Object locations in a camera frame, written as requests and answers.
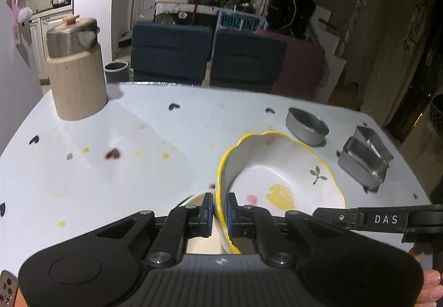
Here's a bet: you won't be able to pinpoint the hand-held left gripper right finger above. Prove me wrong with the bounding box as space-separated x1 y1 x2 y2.
226 192 347 268

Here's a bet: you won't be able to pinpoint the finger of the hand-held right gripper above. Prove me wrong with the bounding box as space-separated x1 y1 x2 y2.
313 207 367 232

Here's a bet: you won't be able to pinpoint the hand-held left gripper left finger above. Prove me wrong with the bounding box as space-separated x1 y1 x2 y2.
95 192 215 268

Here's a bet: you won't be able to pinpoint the cream two-handled bowl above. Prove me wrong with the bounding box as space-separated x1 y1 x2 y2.
176 192 231 255

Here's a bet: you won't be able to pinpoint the floral bowl with yellow rim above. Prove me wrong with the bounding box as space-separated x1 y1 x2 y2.
215 131 347 255

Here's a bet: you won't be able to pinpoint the round steel bowl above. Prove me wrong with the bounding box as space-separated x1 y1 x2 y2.
285 107 329 146

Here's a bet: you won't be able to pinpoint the person's right hand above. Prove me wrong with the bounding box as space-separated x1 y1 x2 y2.
413 245 443 307

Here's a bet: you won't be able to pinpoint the rectangular steel container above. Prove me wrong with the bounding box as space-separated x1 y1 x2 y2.
353 125 394 164
337 137 388 190

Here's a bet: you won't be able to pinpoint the maroon chair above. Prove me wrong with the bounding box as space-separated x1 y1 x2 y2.
256 30 328 102

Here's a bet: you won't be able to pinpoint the dark blue chair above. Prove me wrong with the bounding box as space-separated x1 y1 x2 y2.
131 21 214 86
209 28 288 93

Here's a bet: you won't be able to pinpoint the dark round pot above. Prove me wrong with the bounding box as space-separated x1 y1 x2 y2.
104 62 129 83

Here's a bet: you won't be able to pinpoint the cream jug with steel lid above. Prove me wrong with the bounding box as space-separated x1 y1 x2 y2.
46 14 109 121

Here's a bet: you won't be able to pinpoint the teal sign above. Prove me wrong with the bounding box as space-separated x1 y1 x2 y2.
216 10 259 32

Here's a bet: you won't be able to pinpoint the brown perforated device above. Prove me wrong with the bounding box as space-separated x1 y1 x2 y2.
0 270 19 307

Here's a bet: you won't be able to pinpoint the black jacket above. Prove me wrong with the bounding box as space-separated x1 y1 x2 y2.
266 0 318 39

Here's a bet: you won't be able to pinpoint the cream kitchen base cabinets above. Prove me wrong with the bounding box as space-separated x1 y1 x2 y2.
29 14 52 81

